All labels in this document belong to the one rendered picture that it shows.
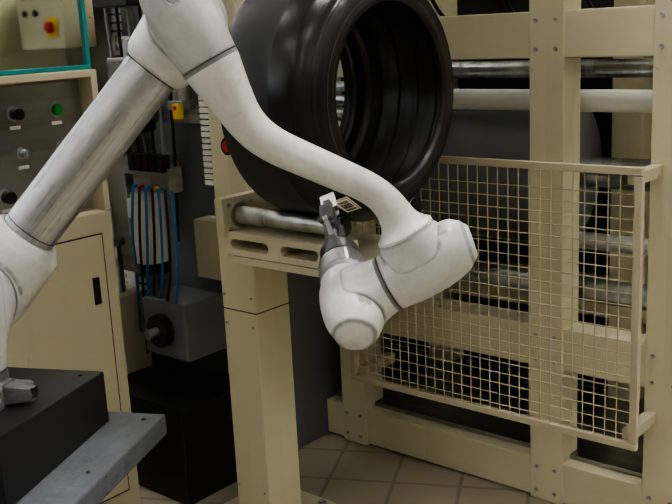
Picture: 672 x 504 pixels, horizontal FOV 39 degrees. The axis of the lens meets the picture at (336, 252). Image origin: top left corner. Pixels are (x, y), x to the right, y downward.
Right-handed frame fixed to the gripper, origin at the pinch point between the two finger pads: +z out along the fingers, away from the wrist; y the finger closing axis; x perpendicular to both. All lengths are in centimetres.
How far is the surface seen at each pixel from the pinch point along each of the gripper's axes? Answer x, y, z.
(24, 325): -86, 19, 31
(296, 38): 5.6, -24.9, 26.2
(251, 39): -4.0, -25.4, 34.4
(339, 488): -38, 113, 31
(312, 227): -8.5, 17.2, 21.6
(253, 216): -22.4, 16.5, 34.9
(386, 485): -25, 118, 30
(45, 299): -81, 18, 37
